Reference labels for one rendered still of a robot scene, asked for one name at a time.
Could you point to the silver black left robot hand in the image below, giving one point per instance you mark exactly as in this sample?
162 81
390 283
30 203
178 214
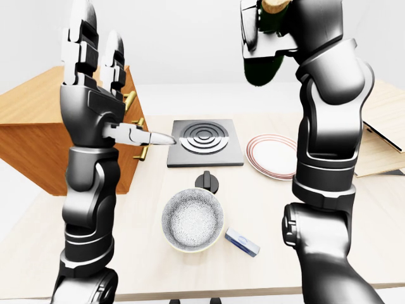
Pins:
85 114

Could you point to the small dark shape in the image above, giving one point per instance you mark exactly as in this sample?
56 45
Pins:
215 301
174 301

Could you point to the round black knob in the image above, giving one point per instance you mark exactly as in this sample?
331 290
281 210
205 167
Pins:
207 181

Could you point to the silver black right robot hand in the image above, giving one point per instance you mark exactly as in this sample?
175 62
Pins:
319 22

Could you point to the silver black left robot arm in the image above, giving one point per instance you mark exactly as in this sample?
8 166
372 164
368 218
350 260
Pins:
83 202

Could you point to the small blue white box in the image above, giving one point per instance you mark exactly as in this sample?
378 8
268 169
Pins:
243 242

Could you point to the dark green wine bottle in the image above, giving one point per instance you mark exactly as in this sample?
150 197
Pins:
260 72

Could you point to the white plate with red rings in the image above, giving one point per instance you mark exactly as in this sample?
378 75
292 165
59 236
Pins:
272 156

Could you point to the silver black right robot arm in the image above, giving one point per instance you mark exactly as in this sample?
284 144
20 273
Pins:
329 133

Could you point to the wooden cabinet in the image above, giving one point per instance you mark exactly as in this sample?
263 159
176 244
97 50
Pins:
34 126

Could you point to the flat dark stove plate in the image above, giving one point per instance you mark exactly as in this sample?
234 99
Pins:
205 152

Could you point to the tray of wooden slats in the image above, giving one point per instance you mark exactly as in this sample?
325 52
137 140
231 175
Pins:
379 149

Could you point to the patterned grey bowl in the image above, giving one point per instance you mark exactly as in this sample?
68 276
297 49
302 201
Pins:
192 221

